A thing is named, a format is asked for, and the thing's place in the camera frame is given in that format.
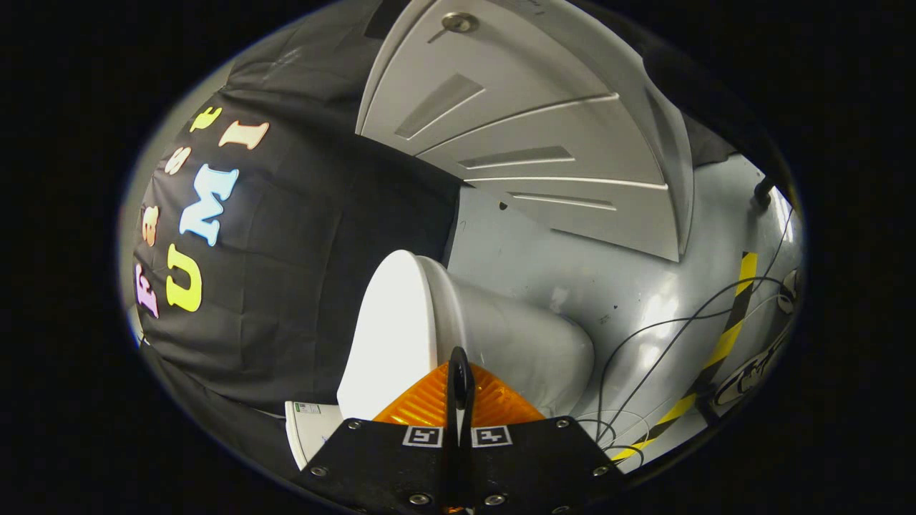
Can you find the black backdrop cloth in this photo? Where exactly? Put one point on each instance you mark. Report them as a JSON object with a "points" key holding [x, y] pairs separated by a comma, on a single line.
{"points": [[300, 286]]}

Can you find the black white curved object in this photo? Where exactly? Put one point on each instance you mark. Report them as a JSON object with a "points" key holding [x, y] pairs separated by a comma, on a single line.
{"points": [[751, 372]]}

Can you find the white toilet lid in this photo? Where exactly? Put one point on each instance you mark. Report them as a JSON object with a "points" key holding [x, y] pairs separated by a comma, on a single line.
{"points": [[393, 336]]}

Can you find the yellow black floor tape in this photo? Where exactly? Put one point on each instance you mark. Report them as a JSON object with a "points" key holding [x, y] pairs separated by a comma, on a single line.
{"points": [[733, 325]]}

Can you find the white ceramic toilet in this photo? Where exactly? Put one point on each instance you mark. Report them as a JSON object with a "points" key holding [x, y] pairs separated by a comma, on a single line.
{"points": [[515, 350]]}

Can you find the round metal cabinet knob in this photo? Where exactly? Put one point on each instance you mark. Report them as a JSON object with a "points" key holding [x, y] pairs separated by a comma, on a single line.
{"points": [[459, 22]]}

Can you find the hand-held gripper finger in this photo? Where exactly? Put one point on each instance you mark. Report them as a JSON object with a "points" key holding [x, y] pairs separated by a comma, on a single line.
{"points": [[469, 379], [452, 379]]}

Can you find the white grey cabinet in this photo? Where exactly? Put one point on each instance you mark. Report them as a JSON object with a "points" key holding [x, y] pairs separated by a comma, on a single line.
{"points": [[529, 143]]}

